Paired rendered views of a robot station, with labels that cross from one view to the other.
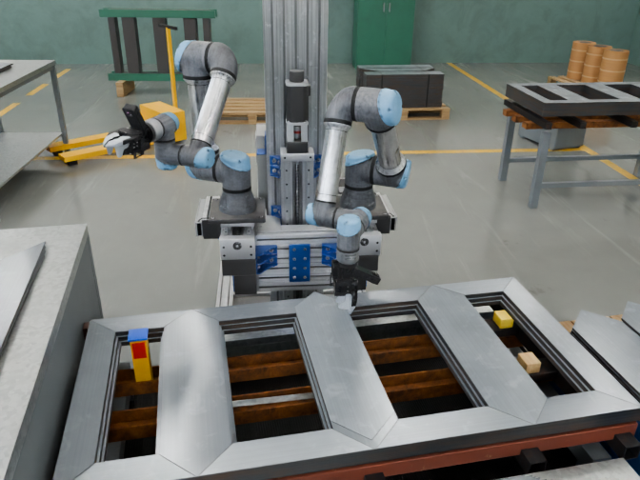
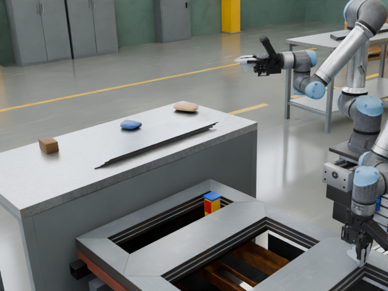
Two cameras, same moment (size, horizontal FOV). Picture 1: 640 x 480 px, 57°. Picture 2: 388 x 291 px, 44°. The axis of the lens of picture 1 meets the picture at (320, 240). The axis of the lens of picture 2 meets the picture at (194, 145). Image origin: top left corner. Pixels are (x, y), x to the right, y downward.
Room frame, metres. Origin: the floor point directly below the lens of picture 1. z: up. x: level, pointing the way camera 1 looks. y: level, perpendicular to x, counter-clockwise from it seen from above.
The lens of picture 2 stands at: (0.59, -1.03, 1.88)
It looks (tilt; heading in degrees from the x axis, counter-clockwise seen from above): 22 degrees down; 61
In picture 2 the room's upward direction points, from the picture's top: 2 degrees counter-clockwise
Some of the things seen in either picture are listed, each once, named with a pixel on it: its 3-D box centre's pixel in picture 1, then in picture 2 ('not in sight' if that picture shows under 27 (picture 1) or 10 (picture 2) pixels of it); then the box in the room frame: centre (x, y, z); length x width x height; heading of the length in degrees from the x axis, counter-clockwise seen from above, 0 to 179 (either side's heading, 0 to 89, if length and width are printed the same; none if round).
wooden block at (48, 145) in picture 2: not in sight; (48, 145); (1.01, 1.13, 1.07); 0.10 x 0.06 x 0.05; 96
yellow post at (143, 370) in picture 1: (142, 361); (212, 217); (1.56, 0.58, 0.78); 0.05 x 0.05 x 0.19; 12
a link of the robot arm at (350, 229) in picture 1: (349, 232); (366, 185); (1.74, -0.09, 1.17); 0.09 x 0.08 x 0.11; 159
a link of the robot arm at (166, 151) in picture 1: (170, 153); (302, 82); (2.03, 0.54, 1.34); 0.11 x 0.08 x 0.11; 70
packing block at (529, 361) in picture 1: (529, 363); not in sight; (1.56, -0.69, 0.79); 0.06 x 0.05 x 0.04; 12
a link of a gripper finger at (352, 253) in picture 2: (346, 305); (354, 255); (1.73, -0.09, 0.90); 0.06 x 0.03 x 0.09; 103
